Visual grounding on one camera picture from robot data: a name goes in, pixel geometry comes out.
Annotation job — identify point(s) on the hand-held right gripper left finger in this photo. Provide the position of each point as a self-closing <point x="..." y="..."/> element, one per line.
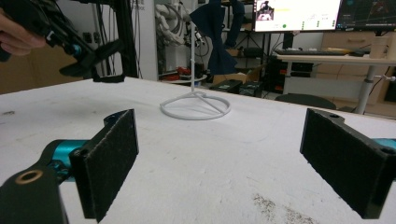
<point x="106" y="165"/>

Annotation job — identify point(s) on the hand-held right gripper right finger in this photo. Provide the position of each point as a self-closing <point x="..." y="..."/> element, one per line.
<point x="345" y="161"/>

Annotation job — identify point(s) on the navy bow tie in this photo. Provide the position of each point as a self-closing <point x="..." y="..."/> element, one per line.
<point x="218" y="37"/>

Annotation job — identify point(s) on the black round stool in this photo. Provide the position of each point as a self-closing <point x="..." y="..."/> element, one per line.
<point x="305" y="100"/>

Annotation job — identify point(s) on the white round table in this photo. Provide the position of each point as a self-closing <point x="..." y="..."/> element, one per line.
<point x="186" y="80"/>

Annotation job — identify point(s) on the white desk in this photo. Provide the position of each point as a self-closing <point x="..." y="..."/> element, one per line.
<point x="327" y="59"/>

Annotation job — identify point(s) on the black keyboard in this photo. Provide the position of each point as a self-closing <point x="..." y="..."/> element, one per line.
<point x="317" y="52"/>

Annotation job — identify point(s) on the beige cylinder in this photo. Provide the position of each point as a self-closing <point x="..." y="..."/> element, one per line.
<point x="379" y="46"/>

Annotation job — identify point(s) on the cardboard box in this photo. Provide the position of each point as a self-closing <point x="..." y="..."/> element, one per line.
<point x="230" y="76"/>

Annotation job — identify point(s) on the dark computer monitor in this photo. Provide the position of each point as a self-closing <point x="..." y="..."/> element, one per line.
<point x="370" y="14"/>

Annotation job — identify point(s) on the bright computer monitor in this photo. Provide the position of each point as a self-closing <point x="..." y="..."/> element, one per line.
<point x="299" y="15"/>

